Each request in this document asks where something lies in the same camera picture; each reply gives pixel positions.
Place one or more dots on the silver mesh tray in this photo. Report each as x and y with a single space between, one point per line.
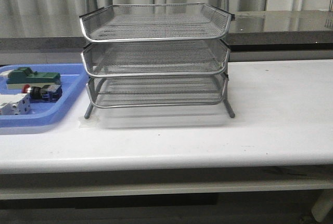
197 57
125 92
155 22

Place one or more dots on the red emergency push button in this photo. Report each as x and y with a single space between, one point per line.
48 93

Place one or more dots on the blue plastic tray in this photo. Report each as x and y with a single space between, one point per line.
73 79

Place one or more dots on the dark granite counter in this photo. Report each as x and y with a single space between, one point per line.
250 31

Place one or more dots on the white table leg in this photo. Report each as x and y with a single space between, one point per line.
322 206

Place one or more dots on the silver wire rack frame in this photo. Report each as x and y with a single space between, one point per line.
89 3

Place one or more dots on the green and beige switch block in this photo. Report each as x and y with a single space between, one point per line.
21 76

